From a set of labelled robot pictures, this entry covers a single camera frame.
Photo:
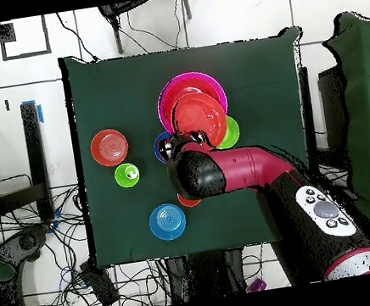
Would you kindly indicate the large pink bowl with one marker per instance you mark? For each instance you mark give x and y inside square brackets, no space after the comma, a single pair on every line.
[191,77]

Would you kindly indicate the purple object on floor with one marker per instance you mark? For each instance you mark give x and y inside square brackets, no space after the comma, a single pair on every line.
[257,284]

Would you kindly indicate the dark blue bowl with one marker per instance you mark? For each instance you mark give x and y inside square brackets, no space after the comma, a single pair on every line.
[158,143]

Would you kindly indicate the black power strip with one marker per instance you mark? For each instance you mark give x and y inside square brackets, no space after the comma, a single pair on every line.
[100,285]

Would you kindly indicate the green cup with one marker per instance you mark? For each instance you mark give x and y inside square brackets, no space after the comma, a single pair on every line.
[121,178]

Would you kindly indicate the large orange bowl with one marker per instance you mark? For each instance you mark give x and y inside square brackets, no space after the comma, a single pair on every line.
[200,116]
[189,90]

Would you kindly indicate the grey pedestal foot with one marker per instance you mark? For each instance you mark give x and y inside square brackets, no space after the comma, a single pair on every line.
[26,241]

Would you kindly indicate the green bowl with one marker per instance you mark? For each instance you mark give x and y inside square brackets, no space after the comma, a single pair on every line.
[233,132]

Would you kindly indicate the black table frame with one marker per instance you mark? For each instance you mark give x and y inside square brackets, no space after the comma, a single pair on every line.
[333,103]
[35,148]

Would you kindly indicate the dark green table cloth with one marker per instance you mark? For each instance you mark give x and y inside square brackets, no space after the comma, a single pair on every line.
[129,219]

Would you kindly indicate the orange cup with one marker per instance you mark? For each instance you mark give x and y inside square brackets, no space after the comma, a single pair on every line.
[189,202]

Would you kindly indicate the small light blue bowl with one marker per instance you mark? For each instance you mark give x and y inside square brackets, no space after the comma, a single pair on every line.
[167,221]

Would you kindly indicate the small orange bowl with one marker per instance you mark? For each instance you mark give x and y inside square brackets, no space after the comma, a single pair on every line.
[109,148]

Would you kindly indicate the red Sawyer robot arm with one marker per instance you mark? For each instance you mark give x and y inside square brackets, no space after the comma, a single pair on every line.
[252,167]

